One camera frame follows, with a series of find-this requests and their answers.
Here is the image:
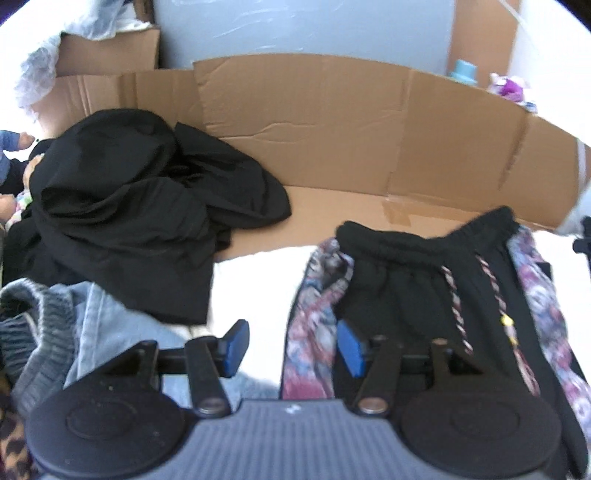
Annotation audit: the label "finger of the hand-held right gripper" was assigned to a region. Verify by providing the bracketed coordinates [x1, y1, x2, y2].
[573, 236, 591, 282]

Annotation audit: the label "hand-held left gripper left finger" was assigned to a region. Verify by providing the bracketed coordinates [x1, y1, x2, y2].
[95, 319, 250, 417]

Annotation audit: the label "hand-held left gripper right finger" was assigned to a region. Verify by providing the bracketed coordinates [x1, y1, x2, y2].
[337, 320, 494, 417]

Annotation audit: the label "black pants with floral stripes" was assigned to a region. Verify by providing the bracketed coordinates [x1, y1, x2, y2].
[279, 206, 591, 479]

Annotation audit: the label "plain black garment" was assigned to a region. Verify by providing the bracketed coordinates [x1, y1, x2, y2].
[7, 108, 293, 326]

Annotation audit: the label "cream printed bed sheet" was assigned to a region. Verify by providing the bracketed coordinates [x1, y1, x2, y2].
[182, 226, 591, 407]

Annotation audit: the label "blue denim garment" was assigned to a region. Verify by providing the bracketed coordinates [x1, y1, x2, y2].
[48, 281, 278, 403]

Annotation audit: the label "purple refill pouch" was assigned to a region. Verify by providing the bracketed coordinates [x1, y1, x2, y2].
[488, 73, 539, 112]

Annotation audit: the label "grey knit sweater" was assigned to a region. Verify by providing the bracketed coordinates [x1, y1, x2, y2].
[0, 277, 77, 411]

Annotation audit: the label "bottle with blue cap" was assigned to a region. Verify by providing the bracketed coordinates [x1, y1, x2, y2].
[449, 59, 479, 88]

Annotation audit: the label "tall cardboard panel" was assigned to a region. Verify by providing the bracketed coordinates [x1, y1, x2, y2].
[445, 0, 523, 88]

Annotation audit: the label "flat cardboard sheet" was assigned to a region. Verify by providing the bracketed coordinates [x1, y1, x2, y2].
[34, 53, 584, 259]

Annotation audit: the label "leopard print garment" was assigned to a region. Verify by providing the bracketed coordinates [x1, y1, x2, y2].
[0, 374, 40, 480]

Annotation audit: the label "small plush bear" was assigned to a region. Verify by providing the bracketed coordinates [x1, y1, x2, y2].
[0, 189, 33, 228]

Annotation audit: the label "plush bear in blue uniform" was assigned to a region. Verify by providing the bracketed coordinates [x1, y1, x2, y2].
[0, 130, 36, 195]

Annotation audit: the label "brown cardboard box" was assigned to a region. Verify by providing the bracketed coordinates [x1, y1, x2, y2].
[55, 25, 161, 77]

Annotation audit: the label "grey plastic-wrapped mattress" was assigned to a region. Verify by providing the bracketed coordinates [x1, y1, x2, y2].
[152, 0, 458, 71]

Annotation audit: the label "crumpled clear plastic wrap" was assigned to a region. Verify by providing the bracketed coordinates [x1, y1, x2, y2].
[14, 0, 155, 110]

